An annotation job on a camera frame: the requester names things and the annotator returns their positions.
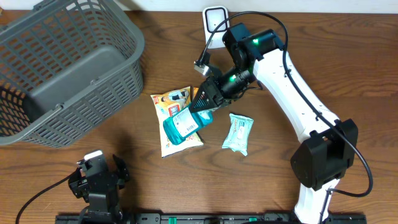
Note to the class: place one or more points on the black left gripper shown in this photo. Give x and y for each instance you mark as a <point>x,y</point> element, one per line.
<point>78,180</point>

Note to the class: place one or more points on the teal wet wipes pack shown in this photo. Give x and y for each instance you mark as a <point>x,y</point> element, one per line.
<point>237,138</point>

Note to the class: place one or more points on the blue mouthwash bottle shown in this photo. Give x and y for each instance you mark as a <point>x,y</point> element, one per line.
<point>185,123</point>

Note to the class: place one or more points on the dark grey plastic basket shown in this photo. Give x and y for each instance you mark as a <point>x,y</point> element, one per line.
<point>67,66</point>

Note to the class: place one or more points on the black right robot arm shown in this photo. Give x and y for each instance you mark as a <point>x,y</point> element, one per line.
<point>327,144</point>

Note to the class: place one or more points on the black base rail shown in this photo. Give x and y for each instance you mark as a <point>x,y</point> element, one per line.
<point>284,217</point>

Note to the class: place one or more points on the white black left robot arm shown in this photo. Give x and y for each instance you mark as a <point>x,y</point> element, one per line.
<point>102,208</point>

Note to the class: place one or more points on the white barcode scanner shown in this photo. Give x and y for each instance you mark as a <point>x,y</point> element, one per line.
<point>212,17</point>

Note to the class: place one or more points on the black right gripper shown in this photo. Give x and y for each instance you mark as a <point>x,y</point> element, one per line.
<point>214,91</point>

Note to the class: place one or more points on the yellow snack bag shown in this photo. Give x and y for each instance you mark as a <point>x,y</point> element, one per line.
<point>167,105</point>

